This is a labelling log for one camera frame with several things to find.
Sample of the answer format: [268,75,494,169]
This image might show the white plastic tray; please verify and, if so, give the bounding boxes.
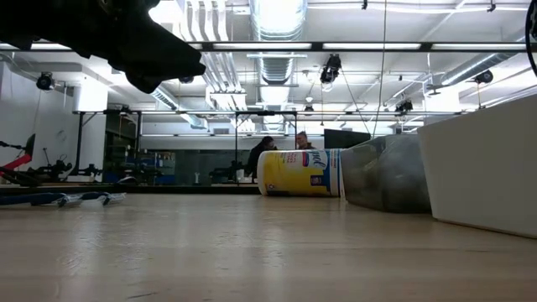
[417,94,537,240]

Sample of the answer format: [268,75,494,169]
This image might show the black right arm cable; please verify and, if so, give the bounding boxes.
[524,0,537,79]

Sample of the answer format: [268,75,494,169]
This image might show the black aluminium table frame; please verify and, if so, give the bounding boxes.
[0,182,261,195]

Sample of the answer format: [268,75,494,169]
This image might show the red background robot part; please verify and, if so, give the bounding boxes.
[0,154,34,174]

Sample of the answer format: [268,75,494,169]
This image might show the black overhead light bar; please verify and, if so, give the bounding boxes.
[0,40,530,53]

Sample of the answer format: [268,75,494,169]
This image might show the black background rig frame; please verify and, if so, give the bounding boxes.
[73,108,299,185]

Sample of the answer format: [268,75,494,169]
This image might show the black background screen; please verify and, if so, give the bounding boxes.
[23,133,37,159]

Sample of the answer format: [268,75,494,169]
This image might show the yellow disinfecting wipes canister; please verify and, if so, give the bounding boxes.
[256,148,346,198]

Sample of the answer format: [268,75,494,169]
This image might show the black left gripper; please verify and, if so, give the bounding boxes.
[0,0,206,95]

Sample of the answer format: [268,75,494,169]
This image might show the smoky translucent plastic tray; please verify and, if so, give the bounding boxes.
[339,133,432,214]

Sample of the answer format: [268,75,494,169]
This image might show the person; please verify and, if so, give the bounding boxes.
[295,130,315,151]
[245,135,278,180]

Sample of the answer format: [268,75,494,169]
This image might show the silver ceiling air duct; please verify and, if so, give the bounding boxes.
[250,0,308,85]

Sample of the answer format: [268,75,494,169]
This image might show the black background monitor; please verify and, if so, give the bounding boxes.
[323,128,373,150]

